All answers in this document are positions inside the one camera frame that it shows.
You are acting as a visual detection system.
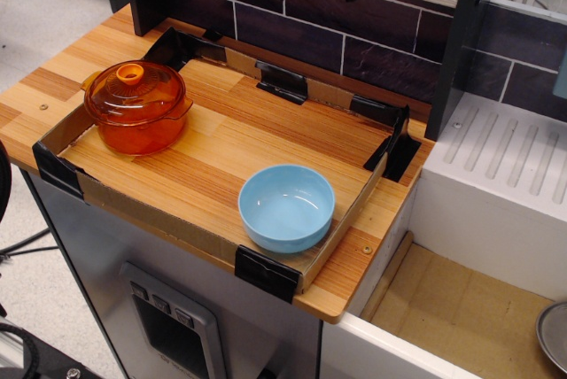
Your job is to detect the orange glass pot lid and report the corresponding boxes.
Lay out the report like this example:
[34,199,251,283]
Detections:
[82,60,191,126]

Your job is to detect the orange glass pot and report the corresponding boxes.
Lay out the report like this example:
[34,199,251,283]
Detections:
[80,69,194,157]

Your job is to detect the light blue bowl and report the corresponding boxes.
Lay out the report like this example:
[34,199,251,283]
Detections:
[237,165,336,254]

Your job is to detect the cardboard fence with black tape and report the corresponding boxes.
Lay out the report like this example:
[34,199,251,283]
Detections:
[33,28,423,302]

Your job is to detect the white toy sink unit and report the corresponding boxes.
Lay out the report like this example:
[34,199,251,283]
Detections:
[320,95,566,378]

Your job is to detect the silver toy dishwasher front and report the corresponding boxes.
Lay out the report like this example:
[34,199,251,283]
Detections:
[24,173,322,378]

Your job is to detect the metal pan rim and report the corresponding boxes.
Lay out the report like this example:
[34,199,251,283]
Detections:
[535,301,566,374]

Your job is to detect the dark shelf frame posts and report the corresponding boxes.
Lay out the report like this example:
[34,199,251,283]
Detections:
[130,0,466,138]

